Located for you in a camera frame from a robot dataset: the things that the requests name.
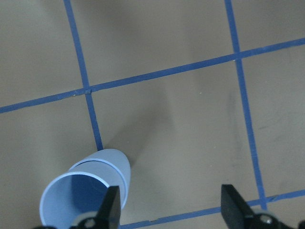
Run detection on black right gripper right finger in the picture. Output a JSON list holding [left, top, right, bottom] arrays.
[[221, 184, 290, 229]]

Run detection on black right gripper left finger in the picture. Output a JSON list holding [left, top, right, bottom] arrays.
[[76, 186, 121, 229]]

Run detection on blue cup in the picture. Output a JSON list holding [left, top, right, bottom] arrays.
[[68, 149, 131, 208], [40, 161, 126, 229]]

